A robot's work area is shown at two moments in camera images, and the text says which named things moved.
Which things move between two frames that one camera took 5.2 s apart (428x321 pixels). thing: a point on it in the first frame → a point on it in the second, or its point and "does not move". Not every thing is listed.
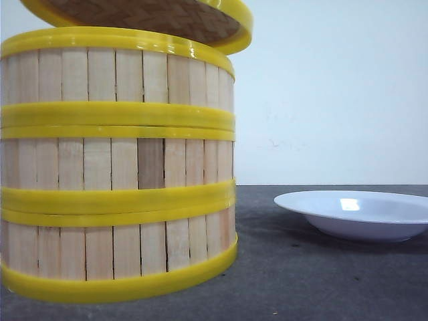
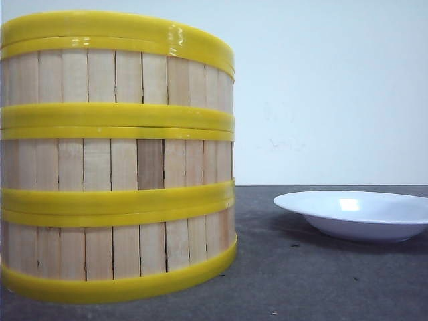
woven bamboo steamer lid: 225,24 → 109,25
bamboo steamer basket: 102,77 does not move
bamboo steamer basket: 99,169 does not move
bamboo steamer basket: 88,255 does not move
